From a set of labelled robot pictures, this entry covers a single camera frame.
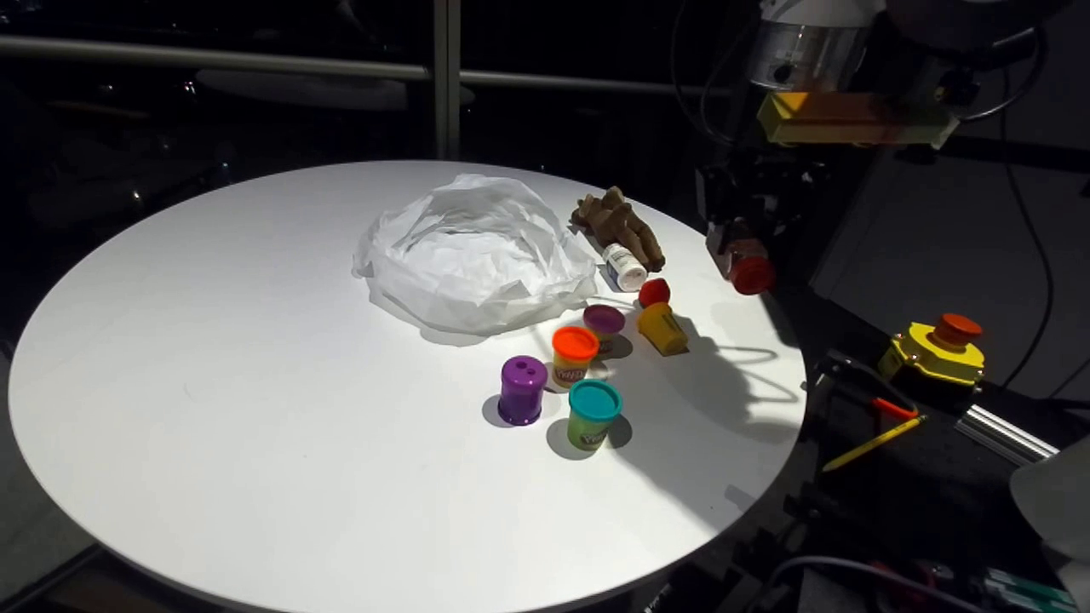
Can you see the metal window railing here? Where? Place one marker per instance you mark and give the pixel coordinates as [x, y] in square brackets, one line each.
[448, 72]

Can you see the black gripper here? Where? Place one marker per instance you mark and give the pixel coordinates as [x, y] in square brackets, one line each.
[758, 199]

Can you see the white plastic bag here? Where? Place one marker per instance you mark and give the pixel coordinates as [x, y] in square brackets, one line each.
[476, 255]

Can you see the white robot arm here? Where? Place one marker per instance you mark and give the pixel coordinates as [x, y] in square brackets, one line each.
[794, 46]

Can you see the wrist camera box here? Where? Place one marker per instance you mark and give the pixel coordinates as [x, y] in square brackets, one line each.
[850, 120]

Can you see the white cylinder container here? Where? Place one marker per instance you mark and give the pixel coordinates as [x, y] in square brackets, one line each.
[628, 272]

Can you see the yellow red pencil tools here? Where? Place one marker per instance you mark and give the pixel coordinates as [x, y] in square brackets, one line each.
[894, 420]

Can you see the red round toy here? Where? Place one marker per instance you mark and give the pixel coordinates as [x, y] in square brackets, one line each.
[655, 291]

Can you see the purple plastic cylinder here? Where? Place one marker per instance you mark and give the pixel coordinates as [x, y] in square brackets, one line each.
[524, 387]

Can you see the brown red toy block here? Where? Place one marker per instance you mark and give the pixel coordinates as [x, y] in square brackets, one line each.
[750, 270]

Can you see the orange lid dough cup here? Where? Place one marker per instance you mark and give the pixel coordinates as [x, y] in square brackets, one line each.
[572, 348]

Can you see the yellow plastic cylinder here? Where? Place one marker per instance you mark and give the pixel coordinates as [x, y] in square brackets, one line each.
[663, 327]

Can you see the teal lid dough cup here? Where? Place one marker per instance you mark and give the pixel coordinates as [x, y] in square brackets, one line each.
[593, 407]

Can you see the brown plush toy animal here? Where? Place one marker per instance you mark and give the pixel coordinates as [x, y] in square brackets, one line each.
[612, 220]

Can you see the yellow red emergency stop button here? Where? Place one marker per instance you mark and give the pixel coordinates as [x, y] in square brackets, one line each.
[946, 348]

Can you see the magenta lid dough cup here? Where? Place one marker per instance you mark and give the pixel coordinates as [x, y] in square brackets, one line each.
[605, 322]

